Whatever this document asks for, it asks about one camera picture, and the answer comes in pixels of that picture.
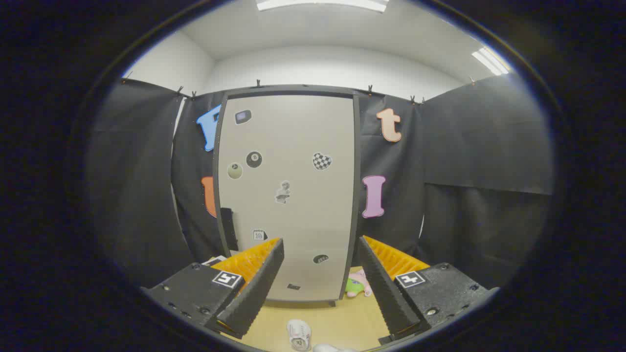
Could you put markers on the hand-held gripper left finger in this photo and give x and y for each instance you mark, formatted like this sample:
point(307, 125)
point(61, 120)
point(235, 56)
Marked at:
point(257, 293)

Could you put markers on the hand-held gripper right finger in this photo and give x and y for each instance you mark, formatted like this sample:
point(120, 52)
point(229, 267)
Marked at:
point(386, 293)

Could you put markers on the white canvas shoe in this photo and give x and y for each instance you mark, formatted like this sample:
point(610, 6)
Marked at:
point(299, 334)

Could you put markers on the grey shoe cabinet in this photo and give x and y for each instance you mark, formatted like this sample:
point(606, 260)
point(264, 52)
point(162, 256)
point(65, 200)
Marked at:
point(356, 195)

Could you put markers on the pink green plush toy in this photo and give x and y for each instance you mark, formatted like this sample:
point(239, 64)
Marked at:
point(357, 284)

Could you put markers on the small white box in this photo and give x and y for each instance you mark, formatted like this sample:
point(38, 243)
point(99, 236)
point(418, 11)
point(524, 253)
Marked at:
point(215, 260)

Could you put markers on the short ceiling light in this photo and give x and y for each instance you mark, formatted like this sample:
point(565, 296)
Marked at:
point(490, 60)

